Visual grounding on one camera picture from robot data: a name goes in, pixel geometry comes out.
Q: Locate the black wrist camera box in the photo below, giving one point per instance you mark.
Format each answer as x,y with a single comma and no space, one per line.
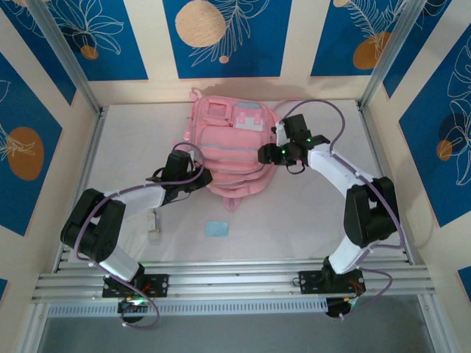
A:
176,163
296,127

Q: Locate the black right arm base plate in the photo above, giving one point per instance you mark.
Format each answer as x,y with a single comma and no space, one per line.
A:
309,281

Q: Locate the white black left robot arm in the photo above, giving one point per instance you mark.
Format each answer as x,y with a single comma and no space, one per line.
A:
117,263

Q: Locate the aluminium front frame rails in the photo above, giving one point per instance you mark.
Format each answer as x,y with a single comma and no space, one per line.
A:
235,283

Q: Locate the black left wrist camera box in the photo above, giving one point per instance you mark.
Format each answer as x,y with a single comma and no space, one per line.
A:
176,163

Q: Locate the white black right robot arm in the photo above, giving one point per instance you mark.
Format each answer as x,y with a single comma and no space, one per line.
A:
346,253

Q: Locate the pink student backpack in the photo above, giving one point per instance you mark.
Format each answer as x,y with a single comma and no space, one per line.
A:
228,143

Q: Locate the light blue notepad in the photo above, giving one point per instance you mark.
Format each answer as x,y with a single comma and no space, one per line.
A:
217,228

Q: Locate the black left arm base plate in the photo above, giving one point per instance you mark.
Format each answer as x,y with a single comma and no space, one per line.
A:
158,285

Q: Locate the aluminium frame post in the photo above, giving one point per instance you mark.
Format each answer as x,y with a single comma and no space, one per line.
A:
70,62
386,55

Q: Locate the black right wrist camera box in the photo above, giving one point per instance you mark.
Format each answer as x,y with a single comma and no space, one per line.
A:
296,127

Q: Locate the aluminium side rail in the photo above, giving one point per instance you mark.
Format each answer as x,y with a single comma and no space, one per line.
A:
95,136
369,128

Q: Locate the clear case with beige eraser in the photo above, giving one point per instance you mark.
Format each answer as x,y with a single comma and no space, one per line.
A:
152,222

